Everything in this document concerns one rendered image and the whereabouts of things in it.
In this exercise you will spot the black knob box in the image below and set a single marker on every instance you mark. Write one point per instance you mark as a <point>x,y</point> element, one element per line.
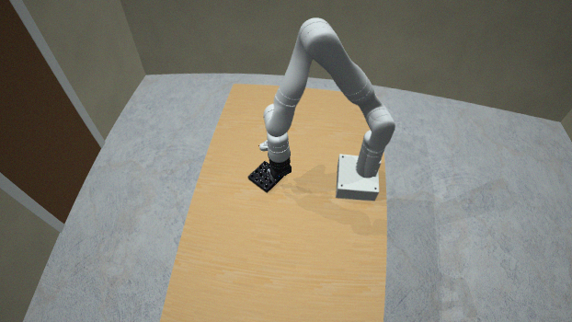
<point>261,174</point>

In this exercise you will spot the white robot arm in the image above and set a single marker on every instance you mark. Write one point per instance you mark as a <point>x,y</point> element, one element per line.
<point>321,42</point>

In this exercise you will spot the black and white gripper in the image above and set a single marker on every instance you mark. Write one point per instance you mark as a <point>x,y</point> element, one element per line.
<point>279,162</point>

